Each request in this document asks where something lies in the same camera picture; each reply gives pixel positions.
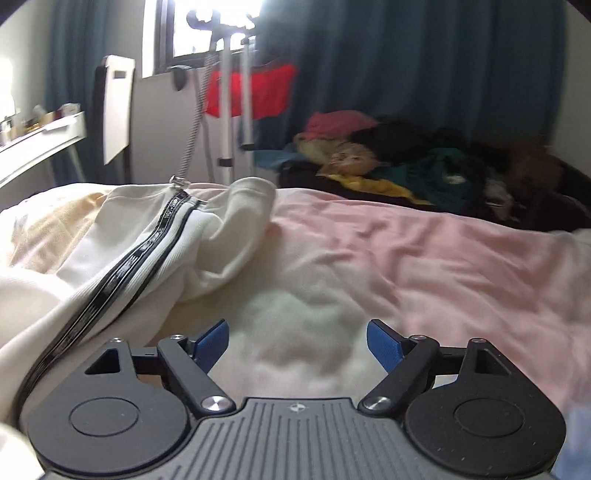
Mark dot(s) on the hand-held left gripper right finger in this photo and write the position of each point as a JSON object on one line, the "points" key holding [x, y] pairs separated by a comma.
{"points": [[384, 345]]}

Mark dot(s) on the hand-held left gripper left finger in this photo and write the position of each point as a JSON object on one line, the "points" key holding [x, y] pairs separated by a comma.
{"points": [[213, 341]]}

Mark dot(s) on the white striped track jacket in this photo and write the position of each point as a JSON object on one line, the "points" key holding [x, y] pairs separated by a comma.
{"points": [[138, 258]]}

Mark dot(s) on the pile of mixed clothes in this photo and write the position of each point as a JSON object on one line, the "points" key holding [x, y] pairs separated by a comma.
{"points": [[415, 161]]}

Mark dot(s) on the pink bed sheet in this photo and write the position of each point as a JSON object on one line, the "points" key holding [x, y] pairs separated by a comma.
{"points": [[369, 277]]}

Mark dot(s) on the white chair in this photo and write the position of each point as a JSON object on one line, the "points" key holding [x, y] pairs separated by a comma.
{"points": [[112, 115]]}

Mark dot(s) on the red garment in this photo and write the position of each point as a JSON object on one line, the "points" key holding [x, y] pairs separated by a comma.
{"points": [[258, 90]]}

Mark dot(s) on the white desk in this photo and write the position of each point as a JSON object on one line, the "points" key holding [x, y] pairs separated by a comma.
{"points": [[32, 138]]}

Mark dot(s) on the teal curtain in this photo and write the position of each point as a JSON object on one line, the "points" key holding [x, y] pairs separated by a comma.
{"points": [[406, 64]]}

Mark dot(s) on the small items on desk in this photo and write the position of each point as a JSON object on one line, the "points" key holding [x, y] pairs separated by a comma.
{"points": [[37, 117]]}

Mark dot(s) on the window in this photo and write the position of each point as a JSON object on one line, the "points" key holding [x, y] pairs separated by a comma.
{"points": [[203, 27]]}

